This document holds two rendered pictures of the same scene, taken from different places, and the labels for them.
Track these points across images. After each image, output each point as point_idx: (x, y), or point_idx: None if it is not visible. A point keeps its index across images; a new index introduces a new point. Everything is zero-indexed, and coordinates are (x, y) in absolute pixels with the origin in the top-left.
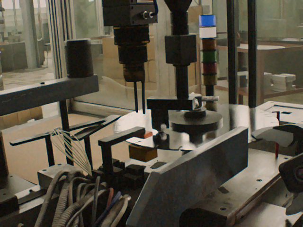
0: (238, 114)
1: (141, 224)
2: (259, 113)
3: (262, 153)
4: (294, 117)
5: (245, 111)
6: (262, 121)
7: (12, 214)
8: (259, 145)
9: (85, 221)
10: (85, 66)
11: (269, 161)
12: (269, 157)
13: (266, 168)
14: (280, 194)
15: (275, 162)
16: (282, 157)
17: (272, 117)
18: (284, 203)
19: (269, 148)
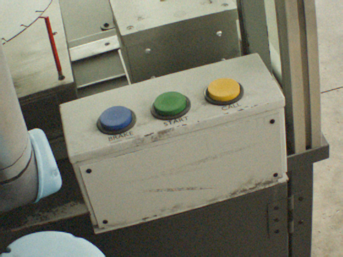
0: (13, 10)
1: None
2: (29, 14)
3: (59, 58)
4: (151, 11)
5: (30, 3)
6: (0, 33)
7: None
8: (118, 35)
9: None
10: None
11: (38, 76)
12: (50, 69)
13: (18, 86)
14: (33, 123)
15: (40, 81)
16: (60, 75)
17: (20, 29)
18: (55, 134)
19: (121, 44)
